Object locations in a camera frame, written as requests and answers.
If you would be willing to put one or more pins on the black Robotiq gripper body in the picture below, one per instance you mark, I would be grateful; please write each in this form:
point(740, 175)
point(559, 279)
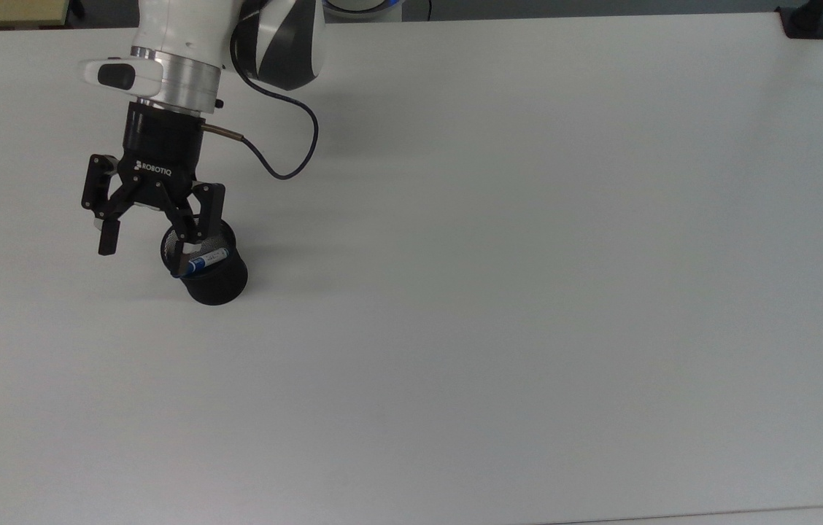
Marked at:
point(163, 153)

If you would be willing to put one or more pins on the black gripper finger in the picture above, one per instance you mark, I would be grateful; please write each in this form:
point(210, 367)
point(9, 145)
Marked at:
point(101, 186)
point(209, 211)

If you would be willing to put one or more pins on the blue and white marker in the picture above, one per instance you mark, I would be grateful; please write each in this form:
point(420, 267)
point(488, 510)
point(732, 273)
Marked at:
point(211, 257)

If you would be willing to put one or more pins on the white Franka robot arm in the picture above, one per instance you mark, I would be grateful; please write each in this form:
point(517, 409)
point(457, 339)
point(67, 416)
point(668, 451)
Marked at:
point(178, 29)

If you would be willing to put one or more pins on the black mesh pen cup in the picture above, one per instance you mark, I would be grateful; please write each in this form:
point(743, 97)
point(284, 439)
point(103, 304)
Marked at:
point(218, 288)

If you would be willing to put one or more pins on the black clamp camera stand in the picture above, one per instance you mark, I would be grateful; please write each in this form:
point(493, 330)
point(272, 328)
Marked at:
point(805, 25)

